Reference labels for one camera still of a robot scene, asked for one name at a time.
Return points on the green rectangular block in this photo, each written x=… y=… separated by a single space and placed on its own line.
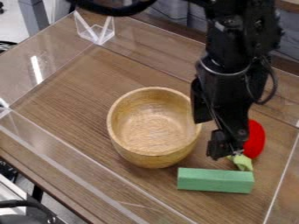
x=215 y=180

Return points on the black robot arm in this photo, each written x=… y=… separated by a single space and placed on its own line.
x=243 y=34

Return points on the red plush strawberry toy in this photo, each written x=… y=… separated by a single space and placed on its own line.
x=252 y=147

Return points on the clear acrylic corner bracket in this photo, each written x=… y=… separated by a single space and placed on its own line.
x=97 y=34

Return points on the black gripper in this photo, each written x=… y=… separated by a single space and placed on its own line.
x=222 y=96

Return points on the brown wooden bowl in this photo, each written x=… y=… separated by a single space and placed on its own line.
x=151 y=128

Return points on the black table clamp mount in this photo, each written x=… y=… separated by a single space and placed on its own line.
x=36 y=214

